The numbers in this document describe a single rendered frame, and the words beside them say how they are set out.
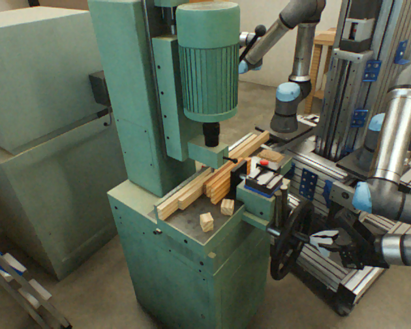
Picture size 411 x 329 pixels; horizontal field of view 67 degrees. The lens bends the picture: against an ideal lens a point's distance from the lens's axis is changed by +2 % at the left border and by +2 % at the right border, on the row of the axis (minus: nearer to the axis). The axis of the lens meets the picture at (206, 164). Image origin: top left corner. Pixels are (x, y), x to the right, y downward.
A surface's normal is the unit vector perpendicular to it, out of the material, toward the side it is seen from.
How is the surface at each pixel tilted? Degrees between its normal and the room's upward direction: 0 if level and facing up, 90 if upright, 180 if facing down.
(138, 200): 0
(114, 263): 0
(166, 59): 90
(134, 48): 90
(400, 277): 0
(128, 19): 90
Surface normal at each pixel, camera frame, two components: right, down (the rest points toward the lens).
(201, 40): -0.21, 0.56
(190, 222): -0.04, -0.82
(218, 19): 0.30, 0.53
